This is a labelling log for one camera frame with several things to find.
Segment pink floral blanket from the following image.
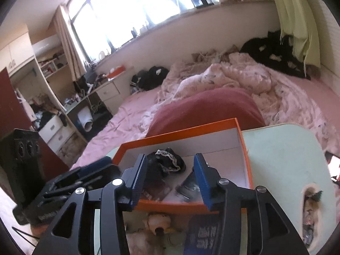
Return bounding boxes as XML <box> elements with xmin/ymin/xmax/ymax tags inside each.
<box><xmin>139</xmin><ymin>52</ymin><xmax>332</xmax><ymax>152</ymax></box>

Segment green curtain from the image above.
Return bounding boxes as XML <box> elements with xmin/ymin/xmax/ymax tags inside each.
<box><xmin>268</xmin><ymin>0</ymin><xmax>322</xmax><ymax>71</ymax></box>

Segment small beige plush toy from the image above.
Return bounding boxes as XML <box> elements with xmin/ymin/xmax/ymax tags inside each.
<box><xmin>142</xmin><ymin>212</ymin><xmax>172</xmax><ymax>235</ymax></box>

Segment orange cardboard box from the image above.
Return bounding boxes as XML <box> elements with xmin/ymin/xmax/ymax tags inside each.
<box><xmin>112</xmin><ymin>118</ymin><xmax>254</xmax><ymax>215</ymax></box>

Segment white drawer cabinet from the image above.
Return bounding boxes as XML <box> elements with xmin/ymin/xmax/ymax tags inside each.
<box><xmin>38</xmin><ymin>114</ymin><xmax>80</xmax><ymax>154</ymax></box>

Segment orange tissue box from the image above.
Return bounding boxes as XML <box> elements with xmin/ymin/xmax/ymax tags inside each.
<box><xmin>108</xmin><ymin>66</ymin><xmax>126</xmax><ymax>79</ymax></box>

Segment window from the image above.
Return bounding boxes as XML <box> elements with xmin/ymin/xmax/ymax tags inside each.
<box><xmin>66</xmin><ymin>0</ymin><xmax>221</xmax><ymax>61</ymax></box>

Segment white wall shelf unit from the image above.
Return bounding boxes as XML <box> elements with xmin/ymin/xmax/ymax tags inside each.
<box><xmin>0</xmin><ymin>24</ymin><xmax>88</xmax><ymax>154</ymax></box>

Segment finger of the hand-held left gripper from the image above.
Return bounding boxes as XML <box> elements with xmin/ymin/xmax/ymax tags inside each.
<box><xmin>42</xmin><ymin>188</ymin><xmax>77</xmax><ymax>205</ymax></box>
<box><xmin>46</xmin><ymin>156</ymin><xmax>121</xmax><ymax>189</ymax></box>

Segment dark pink cushion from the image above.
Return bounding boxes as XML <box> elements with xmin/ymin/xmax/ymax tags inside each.
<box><xmin>147</xmin><ymin>89</ymin><xmax>266</xmax><ymax>139</ymax></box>

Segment pink bed sheet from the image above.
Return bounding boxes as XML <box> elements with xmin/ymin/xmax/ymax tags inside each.
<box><xmin>69</xmin><ymin>77</ymin><xmax>340</xmax><ymax>170</ymax></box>

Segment white nightstand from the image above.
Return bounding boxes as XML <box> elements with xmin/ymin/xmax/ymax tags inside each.
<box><xmin>88</xmin><ymin>69</ymin><xmax>133</xmax><ymax>104</ymax></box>

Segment black clothes with white prints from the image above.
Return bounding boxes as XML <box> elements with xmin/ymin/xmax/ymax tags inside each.
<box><xmin>239</xmin><ymin>29</ymin><xmax>311</xmax><ymax>80</ymax></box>

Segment dark red door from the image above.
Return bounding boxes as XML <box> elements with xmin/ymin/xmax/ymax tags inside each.
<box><xmin>0</xmin><ymin>68</ymin><xmax>69</xmax><ymax>176</ymax></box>

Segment fluffy beige plush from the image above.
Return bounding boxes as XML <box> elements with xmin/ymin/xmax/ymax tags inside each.
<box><xmin>126</xmin><ymin>230</ymin><xmax>162</xmax><ymax>255</ymax></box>

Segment brown card box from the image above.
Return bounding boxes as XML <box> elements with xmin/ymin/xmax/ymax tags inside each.
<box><xmin>142</xmin><ymin>181</ymin><xmax>172</xmax><ymax>201</ymax></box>

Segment small round case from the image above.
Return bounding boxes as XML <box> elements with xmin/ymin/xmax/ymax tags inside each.
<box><xmin>166</xmin><ymin>231</ymin><xmax>186</xmax><ymax>247</ymax></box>

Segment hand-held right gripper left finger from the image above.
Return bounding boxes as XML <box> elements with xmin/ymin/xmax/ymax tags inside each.
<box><xmin>32</xmin><ymin>154</ymin><xmax>148</xmax><ymax>255</ymax></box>

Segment black lace garment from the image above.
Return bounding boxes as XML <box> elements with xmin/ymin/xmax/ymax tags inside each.
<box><xmin>146</xmin><ymin>147</ymin><xmax>186</xmax><ymax>181</ymax></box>

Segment clear plastic packet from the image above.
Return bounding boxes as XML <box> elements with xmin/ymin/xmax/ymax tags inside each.
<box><xmin>175</xmin><ymin>170</ymin><xmax>204</xmax><ymax>204</ymax></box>

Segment black striped clothes pile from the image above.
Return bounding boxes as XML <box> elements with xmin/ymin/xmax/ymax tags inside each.
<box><xmin>130</xmin><ymin>66</ymin><xmax>170</xmax><ymax>92</ymax></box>

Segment mint green cartoon desktop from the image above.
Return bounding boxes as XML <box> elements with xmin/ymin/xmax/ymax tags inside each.
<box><xmin>94</xmin><ymin>123</ymin><xmax>331</xmax><ymax>255</ymax></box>

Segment blue printed box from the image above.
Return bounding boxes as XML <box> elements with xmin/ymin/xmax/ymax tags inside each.
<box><xmin>183</xmin><ymin>214</ymin><xmax>222</xmax><ymax>255</ymax></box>

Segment white paper roll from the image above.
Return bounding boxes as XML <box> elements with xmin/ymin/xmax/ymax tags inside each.
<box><xmin>78</xmin><ymin>106</ymin><xmax>95</xmax><ymax>133</ymax></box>

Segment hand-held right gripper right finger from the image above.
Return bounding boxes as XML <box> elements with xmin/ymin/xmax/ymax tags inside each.
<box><xmin>193</xmin><ymin>153</ymin><xmax>310</xmax><ymax>255</ymax></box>

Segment beige curtain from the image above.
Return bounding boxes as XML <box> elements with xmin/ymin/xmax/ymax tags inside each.
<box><xmin>54</xmin><ymin>4</ymin><xmax>87</xmax><ymax>83</ymax></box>

